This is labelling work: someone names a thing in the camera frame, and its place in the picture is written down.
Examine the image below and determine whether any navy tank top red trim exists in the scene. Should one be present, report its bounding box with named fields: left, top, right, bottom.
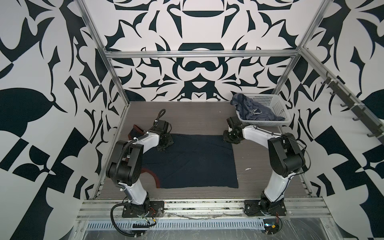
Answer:
left=141, top=134, right=239, bottom=189

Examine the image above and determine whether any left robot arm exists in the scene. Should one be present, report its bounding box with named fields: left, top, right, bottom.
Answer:
left=106, top=120, right=174, bottom=210

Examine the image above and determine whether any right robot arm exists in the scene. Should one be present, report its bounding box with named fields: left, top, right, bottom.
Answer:
left=223, top=117, right=306, bottom=216

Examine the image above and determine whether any blue-grey tank top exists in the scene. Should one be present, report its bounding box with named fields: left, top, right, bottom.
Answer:
left=230, top=93, right=285, bottom=121

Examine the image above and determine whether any white plastic laundry basket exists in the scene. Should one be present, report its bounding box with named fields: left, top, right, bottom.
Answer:
left=236, top=93, right=293, bottom=127

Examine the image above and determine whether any small green circuit board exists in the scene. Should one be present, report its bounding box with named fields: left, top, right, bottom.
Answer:
left=263, top=218, right=283, bottom=235

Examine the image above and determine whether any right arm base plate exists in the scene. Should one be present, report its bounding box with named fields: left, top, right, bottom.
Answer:
left=244, top=198, right=287, bottom=217

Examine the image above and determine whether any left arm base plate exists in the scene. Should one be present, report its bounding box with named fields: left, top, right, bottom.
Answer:
left=122, top=201, right=165, bottom=218

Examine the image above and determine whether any aluminium frame crossbar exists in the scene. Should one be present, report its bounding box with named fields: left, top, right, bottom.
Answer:
left=105, top=50, right=298, bottom=59

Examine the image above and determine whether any white slotted cable duct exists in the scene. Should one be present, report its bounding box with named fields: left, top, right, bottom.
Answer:
left=85, top=218, right=266, bottom=231

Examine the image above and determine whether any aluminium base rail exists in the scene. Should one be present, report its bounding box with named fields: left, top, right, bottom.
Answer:
left=76, top=198, right=332, bottom=221

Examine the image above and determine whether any wall hook rail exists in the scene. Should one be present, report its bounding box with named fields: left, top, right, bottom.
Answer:
left=320, top=72, right=384, bottom=145

